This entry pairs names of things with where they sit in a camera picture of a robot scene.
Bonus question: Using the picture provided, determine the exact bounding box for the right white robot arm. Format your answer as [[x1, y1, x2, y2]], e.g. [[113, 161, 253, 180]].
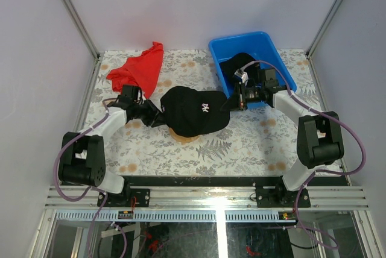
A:
[[223, 68, 344, 207]]

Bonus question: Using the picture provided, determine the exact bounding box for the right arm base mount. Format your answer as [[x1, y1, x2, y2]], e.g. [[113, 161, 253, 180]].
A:
[[255, 181, 311, 209]]

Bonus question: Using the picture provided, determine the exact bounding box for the left aluminium frame post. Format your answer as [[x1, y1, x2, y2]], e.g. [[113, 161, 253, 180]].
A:
[[61, 0, 100, 60]]

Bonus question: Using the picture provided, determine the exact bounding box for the red cloth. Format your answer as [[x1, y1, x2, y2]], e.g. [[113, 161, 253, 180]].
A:
[[106, 42, 164, 99]]

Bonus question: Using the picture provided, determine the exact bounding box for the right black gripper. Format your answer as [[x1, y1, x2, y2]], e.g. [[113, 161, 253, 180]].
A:
[[220, 83, 264, 113]]

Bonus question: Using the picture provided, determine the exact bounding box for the wooden hat stand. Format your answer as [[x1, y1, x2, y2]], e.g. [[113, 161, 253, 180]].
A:
[[169, 128, 199, 144]]

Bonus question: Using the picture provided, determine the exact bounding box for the aluminium frame post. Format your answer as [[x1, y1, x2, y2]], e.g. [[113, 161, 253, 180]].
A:
[[61, 0, 100, 60], [305, 0, 344, 59]]

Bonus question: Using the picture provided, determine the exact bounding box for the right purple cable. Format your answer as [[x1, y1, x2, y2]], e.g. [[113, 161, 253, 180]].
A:
[[241, 60, 367, 250]]

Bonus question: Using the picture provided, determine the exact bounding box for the blue plastic bin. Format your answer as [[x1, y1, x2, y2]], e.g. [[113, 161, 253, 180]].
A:
[[209, 31, 300, 115]]

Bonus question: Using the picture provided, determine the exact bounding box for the black cap pink logo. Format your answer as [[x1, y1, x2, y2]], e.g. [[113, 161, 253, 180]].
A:
[[160, 86, 230, 137]]

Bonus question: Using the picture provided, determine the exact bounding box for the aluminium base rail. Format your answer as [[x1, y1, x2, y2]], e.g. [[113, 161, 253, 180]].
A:
[[44, 186, 369, 211]]

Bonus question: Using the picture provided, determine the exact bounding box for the floral table mat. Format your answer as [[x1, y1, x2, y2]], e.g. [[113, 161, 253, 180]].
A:
[[81, 48, 343, 177]]

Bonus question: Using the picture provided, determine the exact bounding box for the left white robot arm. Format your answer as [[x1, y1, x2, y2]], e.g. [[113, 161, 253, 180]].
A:
[[54, 85, 166, 207]]

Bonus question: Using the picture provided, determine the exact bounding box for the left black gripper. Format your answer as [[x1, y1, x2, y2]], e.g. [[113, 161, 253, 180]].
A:
[[133, 98, 171, 127]]

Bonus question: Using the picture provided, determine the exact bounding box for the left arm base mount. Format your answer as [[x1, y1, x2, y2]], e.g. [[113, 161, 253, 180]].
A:
[[104, 185, 151, 209]]

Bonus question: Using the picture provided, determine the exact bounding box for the right aluminium frame post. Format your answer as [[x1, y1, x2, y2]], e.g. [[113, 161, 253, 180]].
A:
[[305, 0, 344, 59]]

